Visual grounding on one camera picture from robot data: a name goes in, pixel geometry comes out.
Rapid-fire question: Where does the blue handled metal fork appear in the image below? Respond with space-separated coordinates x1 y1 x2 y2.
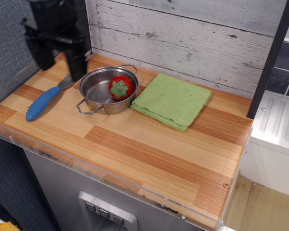
26 72 75 122

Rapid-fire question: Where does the yellow object at corner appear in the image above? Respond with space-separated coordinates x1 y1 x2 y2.
0 222 20 231

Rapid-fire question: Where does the silver dispenser button panel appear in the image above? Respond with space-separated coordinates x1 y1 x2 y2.
78 191 138 231

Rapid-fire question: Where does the grey toy fridge cabinet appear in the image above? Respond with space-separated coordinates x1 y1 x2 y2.
25 150 199 231

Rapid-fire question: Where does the dark right frame post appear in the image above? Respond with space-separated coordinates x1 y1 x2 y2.
247 0 289 119

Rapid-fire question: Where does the stainless steel pot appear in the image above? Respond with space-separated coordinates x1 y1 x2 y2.
77 64 139 115

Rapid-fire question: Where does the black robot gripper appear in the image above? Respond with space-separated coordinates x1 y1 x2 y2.
21 0 92 81

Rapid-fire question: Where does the green folded cloth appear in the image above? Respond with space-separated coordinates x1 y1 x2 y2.
131 74 211 132

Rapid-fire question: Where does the clear acrylic table edge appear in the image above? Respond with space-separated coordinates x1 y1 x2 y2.
0 125 225 231

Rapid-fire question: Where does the white toy sink unit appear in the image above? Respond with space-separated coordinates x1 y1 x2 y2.
239 91 289 195

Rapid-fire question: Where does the red toy tomato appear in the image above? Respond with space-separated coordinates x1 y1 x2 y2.
108 76 133 100

